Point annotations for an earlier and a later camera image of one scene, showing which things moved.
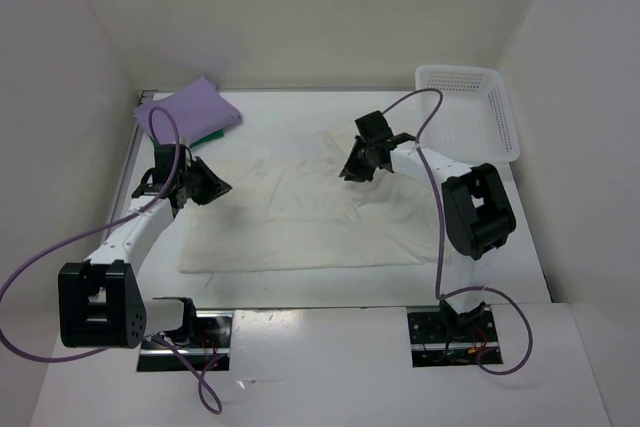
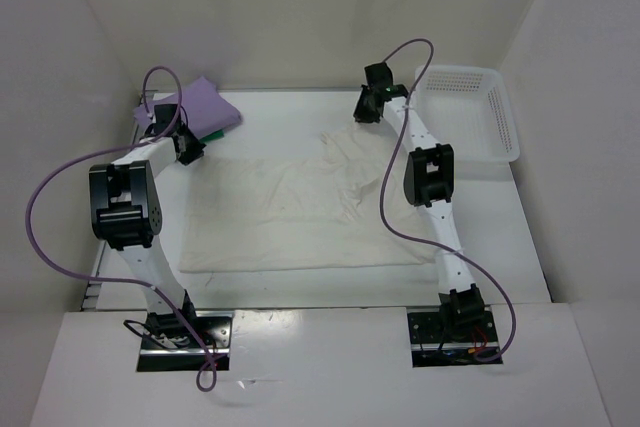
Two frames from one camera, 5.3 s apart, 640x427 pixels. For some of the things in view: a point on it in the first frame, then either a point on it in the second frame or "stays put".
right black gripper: x=352 y=170 -> x=359 y=114
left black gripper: x=215 y=186 -> x=196 y=149
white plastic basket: x=473 y=121 stays put
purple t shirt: x=198 y=108 stays put
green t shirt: x=218 y=134 stays put
